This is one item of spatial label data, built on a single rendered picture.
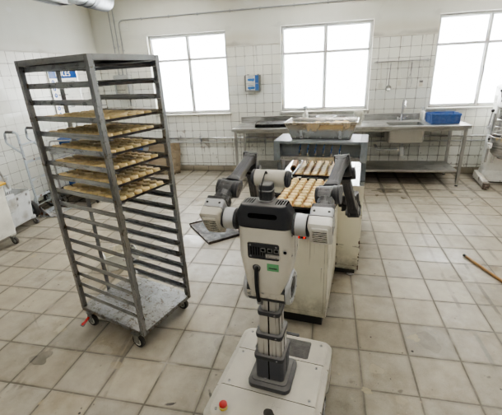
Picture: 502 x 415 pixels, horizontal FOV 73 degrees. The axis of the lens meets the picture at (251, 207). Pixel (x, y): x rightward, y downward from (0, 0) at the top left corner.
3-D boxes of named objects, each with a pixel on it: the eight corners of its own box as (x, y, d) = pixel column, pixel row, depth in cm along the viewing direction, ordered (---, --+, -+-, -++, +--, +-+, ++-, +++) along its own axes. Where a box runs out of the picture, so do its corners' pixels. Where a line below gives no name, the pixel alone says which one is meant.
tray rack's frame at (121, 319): (192, 304, 267) (160, 54, 201) (144, 348, 226) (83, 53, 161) (135, 283, 297) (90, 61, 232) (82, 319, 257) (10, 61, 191)
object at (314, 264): (296, 270, 313) (296, 175, 280) (335, 275, 302) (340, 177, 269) (277, 319, 251) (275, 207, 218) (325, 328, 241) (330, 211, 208)
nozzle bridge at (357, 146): (283, 170, 316) (282, 133, 303) (365, 174, 294) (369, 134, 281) (274, 181, 287) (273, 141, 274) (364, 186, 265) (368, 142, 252)
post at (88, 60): (147, 334, 227) (91, 53, 164) (144, 337, 224) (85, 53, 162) (144, 333, 228) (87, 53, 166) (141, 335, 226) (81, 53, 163)
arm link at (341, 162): (332, 150, 176) (352, 148, 172) (335, 174, 182) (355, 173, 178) (313, 191, 141) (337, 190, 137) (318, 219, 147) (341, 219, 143)
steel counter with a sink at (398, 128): (234, 183, 569) (230, 106, 524) (244, 171, 633) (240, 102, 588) (460, 187, 499) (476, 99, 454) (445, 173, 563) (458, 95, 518)
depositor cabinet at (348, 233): (301, 215, 430) (302, 148, 399) (361, 220, 408) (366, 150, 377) (276, 268, 318) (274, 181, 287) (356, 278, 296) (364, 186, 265)
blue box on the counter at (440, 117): (430, 123, 494) (432, 114, 489) (424, 121, 521) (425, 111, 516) (461, 123, 487) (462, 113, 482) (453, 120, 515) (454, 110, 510)
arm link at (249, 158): (244, 146, 191) (261, 148, 188) (243, 168, 198) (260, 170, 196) (215, 183, 154) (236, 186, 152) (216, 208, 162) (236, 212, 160)
